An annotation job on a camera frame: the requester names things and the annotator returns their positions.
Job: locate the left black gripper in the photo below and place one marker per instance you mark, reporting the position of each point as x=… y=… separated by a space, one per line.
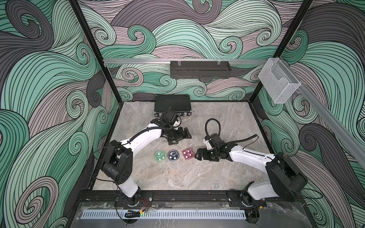
x=179 y=136

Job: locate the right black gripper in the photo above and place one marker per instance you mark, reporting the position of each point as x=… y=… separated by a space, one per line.
x=205 y=157

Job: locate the dark pink square pillbox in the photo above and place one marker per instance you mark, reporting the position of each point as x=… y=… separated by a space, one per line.
x=188 y=153

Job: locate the round dark blue pillbox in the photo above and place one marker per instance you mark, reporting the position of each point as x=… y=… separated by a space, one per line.
x=173 y=155

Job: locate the round green pillbox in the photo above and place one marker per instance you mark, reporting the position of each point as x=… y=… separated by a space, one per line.
x=160 y=156

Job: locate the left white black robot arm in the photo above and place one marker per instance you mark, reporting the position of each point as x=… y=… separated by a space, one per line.
x=117 y=161

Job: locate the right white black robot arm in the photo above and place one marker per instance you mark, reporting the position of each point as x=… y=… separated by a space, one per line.
x=284 y=179

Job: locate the black hard carrying case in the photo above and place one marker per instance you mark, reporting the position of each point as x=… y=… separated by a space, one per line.
x=180 y=104

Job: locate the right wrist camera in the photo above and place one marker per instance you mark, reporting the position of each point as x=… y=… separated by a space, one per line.
x=209 y=145

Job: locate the black perforated wall tray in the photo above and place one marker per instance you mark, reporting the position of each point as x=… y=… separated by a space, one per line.
x=200 y=70

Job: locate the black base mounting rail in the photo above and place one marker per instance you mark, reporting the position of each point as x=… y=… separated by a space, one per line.
x=153 y=198

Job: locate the aluminium wall rail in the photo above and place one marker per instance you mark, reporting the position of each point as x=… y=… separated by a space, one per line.
x=168 y=61

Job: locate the white slotted cable duct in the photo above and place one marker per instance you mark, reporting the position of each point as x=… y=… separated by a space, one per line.
x=166 y=214

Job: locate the clear plastic wall bin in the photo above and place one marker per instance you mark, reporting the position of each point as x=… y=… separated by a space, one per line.
x=279 y=80

